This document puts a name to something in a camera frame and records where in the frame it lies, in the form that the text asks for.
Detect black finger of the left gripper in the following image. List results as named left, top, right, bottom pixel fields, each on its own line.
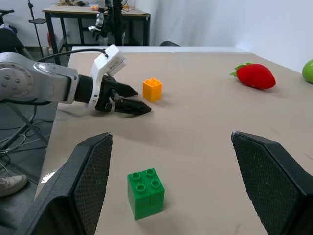
left=114, top=98, right=153, bottom=118
left=114, top=82, right=139, bottom=97

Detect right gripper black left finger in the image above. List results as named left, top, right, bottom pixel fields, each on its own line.
left=14, top=132, right=114, bottom=235

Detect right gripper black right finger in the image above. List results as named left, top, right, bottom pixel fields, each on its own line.
left=231, top=131, right=313, bottom=235

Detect orange toy brick cube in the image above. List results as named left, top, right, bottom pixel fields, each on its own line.
left=142, top=77, right=163, bottom=103

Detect white sneaker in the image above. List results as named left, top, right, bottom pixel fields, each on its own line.
left=0, top=174, right=28, bottom=198

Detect background robot hand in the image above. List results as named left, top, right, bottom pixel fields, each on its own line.
left=88, top=9, right=111, bottom=41

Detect grey metal stand legs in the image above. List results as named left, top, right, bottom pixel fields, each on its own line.
left=0, top=100, right=49, bottom=145

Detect green toy brick cube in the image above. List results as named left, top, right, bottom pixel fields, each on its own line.
left=127, top=168, right=165, bottom=221

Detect black-framed wooden table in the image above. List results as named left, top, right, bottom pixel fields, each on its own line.
left=43, top=5, right=151, bottom=58

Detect black tripod stand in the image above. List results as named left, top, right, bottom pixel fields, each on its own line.
left=27, top=0, right=47, bottom=59

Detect black office chair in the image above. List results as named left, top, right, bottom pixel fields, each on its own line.
left=0, top=9, right=35, bottom=61

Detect red plush strawberry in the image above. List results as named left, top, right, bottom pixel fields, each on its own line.
left=229, top=62, right=276, bottom=89

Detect green round fruit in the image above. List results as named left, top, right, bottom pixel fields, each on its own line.
left=302, top=59, right=313, bottom=85

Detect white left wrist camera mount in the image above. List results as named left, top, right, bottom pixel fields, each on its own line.
left=85, top=44, right=128, bottom=110

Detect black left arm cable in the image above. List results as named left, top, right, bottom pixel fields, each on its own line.
left=36, top=48, right=108, bottom=63

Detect black upright stand post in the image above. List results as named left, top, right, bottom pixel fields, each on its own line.
left=112, top=0, right=126, bottom=47

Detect grey floor cable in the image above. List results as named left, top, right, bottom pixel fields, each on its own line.
left=0, top=117, right=49, bottom=177

